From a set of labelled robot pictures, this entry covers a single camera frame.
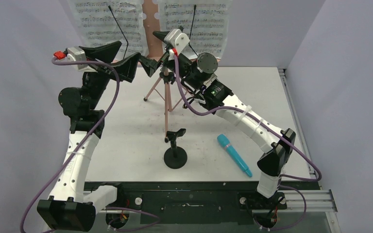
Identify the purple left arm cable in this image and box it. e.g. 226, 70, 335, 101
19, 57, 160, 233

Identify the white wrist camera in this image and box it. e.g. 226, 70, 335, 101
164, 29, 190, 60
53, 47, 96, 72

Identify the turquoise toy microphone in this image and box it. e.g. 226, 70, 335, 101
217, 134, 253, 178

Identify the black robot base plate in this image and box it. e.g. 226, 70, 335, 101
61, 181, 321, 225

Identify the pink perforated music stand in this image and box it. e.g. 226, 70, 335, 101
106, 0, 222, 144

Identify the black microphone stand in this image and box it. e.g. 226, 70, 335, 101
164, 128, 187, 169

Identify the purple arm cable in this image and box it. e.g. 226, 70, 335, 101
19, 57, 160, 233
173, 54, 322, 232

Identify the white sheet music paper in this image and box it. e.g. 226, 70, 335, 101
66, 0, 149, 60
157, 0, 232, 59

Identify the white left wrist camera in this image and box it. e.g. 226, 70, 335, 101
53, 47, 96, 72

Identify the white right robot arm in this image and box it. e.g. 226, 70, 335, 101
140, 29, 296, 208

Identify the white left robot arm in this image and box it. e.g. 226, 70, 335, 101
37, 41, 141, 232

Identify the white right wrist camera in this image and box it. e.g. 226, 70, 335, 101
164, 29, 190, 60

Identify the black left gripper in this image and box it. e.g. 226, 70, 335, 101
79, 41, 140, 110

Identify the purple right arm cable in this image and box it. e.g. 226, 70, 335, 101
173, 54, 322, 232

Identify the aluminium frame rail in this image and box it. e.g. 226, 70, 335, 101
46, 189, 339, 214

